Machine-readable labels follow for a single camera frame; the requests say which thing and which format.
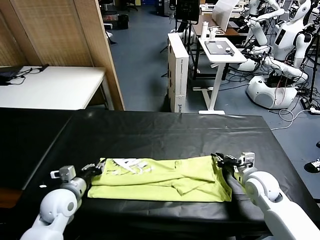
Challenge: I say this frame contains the black pouch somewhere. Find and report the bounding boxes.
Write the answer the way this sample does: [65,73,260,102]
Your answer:
[0,70,19,85]

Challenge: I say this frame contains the white humanoid robot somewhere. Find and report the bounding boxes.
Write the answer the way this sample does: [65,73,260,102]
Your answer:
[272,0,320,73]

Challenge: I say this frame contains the black monitor on stand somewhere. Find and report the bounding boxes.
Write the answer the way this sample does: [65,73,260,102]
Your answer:
[174,0,201,35]

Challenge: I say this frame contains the black shoe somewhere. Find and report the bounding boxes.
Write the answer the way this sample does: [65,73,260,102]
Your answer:
[303,158,320,174]

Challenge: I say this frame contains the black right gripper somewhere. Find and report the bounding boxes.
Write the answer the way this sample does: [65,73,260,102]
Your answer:
[210,152,245,178]

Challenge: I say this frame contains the white lowered robot forearm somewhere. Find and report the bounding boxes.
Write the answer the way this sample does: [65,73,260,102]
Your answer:
[264,56,310,84]

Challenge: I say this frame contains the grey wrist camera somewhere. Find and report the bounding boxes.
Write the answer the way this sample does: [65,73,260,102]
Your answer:
[49,165,77,182]
[237,151,257,169]

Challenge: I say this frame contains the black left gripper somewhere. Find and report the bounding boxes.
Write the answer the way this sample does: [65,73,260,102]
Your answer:
[80,160,105,183]

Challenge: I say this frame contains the white table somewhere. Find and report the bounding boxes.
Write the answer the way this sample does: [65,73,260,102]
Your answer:
[0,65,115,111]

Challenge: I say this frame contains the black tripod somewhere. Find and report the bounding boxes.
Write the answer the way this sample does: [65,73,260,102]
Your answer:
[307,24,320,104]

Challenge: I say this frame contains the white bottle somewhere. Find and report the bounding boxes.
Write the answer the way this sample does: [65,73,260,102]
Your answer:
[201,21,210,40]

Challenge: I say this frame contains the brown desk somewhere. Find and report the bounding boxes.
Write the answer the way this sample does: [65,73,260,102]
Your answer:
[192,23,251,39]

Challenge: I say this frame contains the white standing desk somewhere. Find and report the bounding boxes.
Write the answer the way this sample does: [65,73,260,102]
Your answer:
[192,37,248,115]

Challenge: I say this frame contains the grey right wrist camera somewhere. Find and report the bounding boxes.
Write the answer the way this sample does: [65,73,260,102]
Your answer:
[237,151,257,169]

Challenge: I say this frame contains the grey laptop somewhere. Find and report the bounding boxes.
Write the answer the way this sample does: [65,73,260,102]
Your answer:
[204,40,237,55]

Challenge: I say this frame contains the wooden partition screen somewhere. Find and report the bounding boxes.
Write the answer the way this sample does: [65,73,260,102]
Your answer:
[0,0,126,111]

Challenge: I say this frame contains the tall white cardboard box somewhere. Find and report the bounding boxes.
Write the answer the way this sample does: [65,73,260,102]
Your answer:
[166,32,190,113]

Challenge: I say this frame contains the black bin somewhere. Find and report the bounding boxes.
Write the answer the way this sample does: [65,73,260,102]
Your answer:
[117,13,130,30]

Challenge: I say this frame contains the yellow-green t-shirt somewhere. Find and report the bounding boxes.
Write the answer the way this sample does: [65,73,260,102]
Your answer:
[87,154,233,203]

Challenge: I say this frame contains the white curved panel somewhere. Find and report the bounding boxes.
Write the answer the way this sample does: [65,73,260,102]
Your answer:
[212,0,240,32]

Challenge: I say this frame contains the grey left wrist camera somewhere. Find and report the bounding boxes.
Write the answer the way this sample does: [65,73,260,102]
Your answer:
[49,165,77,182]

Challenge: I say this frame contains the white floor cable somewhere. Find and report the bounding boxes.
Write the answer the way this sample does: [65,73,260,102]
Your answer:
[271,107,313,131]

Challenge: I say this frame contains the black cable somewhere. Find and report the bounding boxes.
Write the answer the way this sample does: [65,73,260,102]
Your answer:
[6,63,50,85]

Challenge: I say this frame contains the smooth black table cover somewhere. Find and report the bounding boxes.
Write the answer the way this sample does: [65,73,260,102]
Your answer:
[0,106,75,192]

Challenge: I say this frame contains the wrinkled black table cloth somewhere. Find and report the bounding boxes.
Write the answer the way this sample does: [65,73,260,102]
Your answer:
[14,109,320,240]

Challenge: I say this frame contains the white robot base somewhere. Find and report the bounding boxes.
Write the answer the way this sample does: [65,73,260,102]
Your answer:
[246,74,298,110]

